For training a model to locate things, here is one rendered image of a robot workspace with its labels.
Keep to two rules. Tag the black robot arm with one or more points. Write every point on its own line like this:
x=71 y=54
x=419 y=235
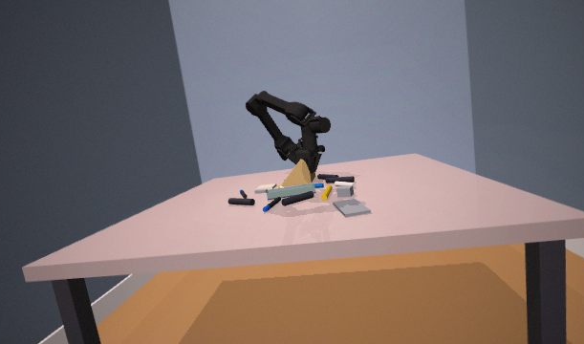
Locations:
x=295 y=112

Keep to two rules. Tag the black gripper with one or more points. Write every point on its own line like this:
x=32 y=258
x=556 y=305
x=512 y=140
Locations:
x=309 y=154

